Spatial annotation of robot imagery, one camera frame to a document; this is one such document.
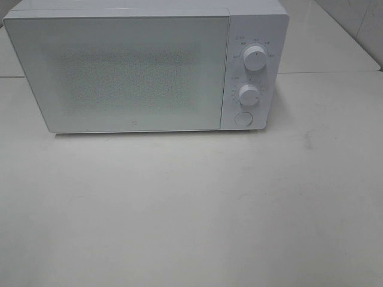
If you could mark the white round door button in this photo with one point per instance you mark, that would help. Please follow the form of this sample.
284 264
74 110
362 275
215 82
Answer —
243 119

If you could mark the white microwave door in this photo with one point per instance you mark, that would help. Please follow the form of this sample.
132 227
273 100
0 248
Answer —
124 74

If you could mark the white microwave knob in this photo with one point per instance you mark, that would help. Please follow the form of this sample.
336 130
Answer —
254 58
248 95

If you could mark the white microwave oven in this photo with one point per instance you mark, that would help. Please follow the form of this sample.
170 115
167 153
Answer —
263 23

